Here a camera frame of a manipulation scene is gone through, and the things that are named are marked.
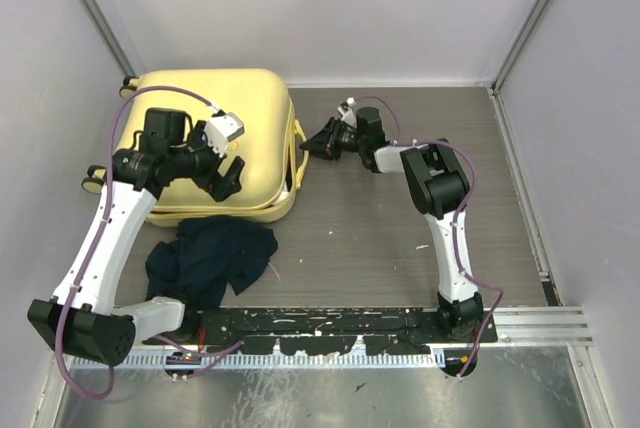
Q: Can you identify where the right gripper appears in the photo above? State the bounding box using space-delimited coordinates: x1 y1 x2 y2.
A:
302 116 368 160

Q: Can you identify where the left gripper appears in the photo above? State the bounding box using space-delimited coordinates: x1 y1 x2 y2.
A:
169 121 243 200

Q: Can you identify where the yellow hard-shell suitcase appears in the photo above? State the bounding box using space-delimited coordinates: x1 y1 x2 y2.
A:
80 67 310 228

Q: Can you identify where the white garment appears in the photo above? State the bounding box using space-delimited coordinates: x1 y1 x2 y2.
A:
274 189 295 206

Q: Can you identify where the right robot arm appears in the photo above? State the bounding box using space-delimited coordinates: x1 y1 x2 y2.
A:
300 107 484 342

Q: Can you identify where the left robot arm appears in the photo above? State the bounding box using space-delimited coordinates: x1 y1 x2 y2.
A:
27 108 245 367

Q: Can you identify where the dark navy garment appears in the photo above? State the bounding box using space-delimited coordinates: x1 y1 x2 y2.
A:
145 216 278 311

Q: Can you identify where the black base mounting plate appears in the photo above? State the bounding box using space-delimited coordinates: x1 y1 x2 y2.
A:
176 307 474 356

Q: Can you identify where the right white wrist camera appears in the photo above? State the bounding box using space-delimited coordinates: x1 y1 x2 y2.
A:
336 97 356 127

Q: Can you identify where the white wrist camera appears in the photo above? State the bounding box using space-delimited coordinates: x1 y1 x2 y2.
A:
336 97 356 127
203 110 245 158

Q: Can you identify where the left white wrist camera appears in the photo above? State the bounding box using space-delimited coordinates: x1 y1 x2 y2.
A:
203 110 245 158

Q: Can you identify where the white slotted cable duct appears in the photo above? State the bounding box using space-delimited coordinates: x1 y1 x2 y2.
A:
69 350 447 370

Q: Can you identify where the aluminium frame rail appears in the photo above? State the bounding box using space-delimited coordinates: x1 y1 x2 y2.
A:
47 305 594 350

